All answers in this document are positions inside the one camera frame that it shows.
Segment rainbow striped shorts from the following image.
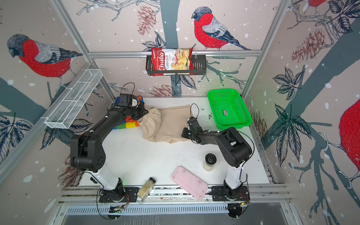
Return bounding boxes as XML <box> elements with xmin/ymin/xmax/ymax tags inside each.
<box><xmin>114</xmin><ymin>95</ymin><xmax>145</xmax><ymax>130</ymax></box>

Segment beige shorts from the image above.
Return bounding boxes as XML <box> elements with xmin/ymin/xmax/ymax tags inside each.
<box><xmin>139</xmin><ymin>105</ymin><xmax>192</xmax><ymax>143</ymax></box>

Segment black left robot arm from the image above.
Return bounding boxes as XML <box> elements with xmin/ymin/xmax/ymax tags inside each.
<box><xmin>70</xmin><ymin>105</ymin><xmax>149</xmax><ymax>191</ymax></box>

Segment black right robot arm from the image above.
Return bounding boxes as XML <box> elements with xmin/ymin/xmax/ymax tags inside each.
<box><xmin>181</xmin><ymin>117</ymin><xmax>255</xmax><ymax>190</ymax></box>

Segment green plastic basket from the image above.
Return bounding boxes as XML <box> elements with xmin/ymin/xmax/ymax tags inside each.
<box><xmin>207</xmin><ymin>89</ymin><xmax>253</xmax><ymax>130</ymax></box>

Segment pink rectangular case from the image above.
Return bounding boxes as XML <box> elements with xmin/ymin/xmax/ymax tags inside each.
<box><xmin>171</xmin><ymin>166</ymin><xmax>208</xmax><ymax>200</ymax></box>

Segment red Chuba chips bag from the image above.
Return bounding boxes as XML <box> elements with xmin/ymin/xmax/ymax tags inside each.
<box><xmin>151</xmin><ymin>48</ymin><xmax>194</xmax><ymax>76</ymax></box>

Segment spice jar black lid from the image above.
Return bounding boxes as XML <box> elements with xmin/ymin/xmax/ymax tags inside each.
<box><xmin>137</xmin><ymin>177</ymin><xmax>156</xmax><ymax>202</ymax></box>

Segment black wall basket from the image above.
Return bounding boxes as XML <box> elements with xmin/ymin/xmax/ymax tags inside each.
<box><xmin>145</xmin><ymin>54</ymin><xmax>207</xmax><ymax>76</ymax></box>

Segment white wire mesh shelf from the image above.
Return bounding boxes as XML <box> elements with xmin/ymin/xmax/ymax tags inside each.
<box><xmin>45</xmin><ymin>68</ymin><xmax>103</xmax><ymax>129</ymax></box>

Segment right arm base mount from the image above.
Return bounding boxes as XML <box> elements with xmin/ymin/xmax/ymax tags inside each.
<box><xmin>211</xmin><ymin>184</ymin><xmax>250</xmax><ymax>202</ymax></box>

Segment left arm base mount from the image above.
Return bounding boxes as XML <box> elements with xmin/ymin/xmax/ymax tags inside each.
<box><xmin>98</xmin><ymin>187</ymin><xmax>140</xmax><ymax>203</ymax></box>

